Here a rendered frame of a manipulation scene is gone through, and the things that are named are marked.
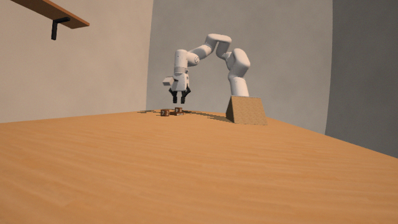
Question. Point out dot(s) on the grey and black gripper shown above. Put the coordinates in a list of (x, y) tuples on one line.
[(182, 85)]

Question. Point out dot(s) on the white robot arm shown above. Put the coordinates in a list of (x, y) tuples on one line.
[(238, 68)]

